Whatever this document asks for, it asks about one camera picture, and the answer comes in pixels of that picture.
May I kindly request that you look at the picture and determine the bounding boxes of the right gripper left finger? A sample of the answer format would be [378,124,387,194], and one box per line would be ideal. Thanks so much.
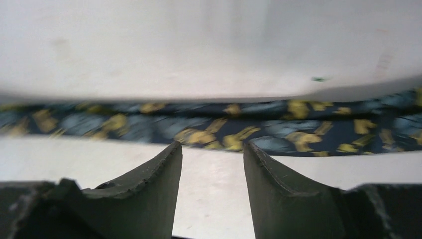
[0,141,183,239]

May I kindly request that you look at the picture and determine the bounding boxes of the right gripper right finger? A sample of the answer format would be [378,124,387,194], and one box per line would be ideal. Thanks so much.
[243,143,422,239]

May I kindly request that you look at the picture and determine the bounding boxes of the blue floral necktie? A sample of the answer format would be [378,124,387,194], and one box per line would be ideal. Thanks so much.
[0,87,422,157]

